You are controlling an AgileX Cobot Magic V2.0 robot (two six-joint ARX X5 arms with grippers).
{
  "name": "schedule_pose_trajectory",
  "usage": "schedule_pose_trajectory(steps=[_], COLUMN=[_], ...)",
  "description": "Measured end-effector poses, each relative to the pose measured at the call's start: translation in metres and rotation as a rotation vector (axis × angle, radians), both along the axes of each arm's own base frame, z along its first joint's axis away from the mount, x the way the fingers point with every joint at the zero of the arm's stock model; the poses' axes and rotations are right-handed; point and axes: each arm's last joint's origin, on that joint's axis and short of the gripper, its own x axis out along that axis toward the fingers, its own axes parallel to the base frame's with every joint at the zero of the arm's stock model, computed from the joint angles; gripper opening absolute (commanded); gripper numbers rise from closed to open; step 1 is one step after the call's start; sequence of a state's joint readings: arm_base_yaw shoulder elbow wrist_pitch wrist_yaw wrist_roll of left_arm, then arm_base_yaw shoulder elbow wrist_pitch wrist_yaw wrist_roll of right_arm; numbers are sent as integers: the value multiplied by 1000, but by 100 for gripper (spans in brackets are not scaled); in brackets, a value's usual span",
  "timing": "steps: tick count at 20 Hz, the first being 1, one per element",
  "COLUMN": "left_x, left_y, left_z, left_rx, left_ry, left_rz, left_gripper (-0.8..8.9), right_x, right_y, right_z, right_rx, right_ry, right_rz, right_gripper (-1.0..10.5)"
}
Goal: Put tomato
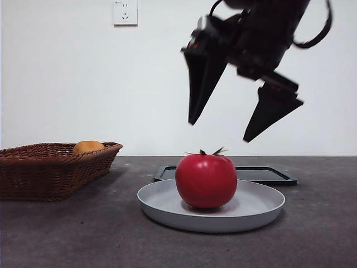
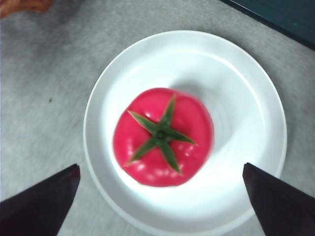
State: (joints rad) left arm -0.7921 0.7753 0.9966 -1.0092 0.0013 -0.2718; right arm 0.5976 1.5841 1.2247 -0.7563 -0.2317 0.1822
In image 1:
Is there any red tomato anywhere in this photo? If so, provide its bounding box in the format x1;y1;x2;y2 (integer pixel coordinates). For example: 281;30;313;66
175;147;238;209

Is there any black rectangular tray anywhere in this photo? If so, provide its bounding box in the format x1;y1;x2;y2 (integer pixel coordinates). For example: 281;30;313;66
153;165;298;187

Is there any grey round plate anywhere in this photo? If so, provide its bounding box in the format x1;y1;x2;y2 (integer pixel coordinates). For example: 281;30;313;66
136;178;286;234

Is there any brown wicker basket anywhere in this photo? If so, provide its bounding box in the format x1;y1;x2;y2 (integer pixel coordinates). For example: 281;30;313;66
0;142;123;202

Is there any black cable loop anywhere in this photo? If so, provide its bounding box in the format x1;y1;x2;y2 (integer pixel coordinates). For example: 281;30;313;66
292;0;334;50

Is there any white wall socket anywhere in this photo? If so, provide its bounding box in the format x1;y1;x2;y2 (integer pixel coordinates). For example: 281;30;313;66
113;0;139;27

